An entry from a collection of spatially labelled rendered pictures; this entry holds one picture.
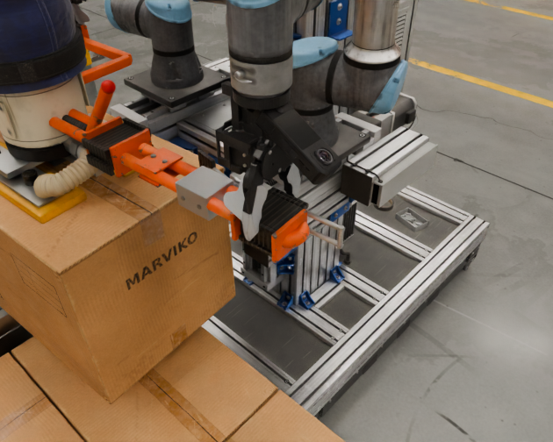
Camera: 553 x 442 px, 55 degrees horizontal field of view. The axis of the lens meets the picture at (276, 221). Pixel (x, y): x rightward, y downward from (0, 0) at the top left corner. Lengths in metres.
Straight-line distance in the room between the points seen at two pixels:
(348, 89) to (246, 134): 0.48
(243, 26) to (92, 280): 0.57
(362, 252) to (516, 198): 1.15
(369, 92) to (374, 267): 1.14
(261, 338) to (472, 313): 0.94
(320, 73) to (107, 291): 0.61
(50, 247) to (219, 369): 0.59
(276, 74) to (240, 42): 0.05
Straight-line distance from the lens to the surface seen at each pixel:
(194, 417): 1.34
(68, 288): 0.98
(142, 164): 0.89
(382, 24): 1.08
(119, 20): 1.62
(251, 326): 1.92
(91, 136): 0.99
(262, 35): 0.61
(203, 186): 0.82
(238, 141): 0.68
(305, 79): 1.16
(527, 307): 2.49
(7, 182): 1.17
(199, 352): 1.44
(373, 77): 1.11
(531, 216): 3.00
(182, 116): 1.58
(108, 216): 1.04
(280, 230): 0.71
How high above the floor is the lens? 1.68
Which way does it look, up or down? 39 degrees down
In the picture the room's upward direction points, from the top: straight up
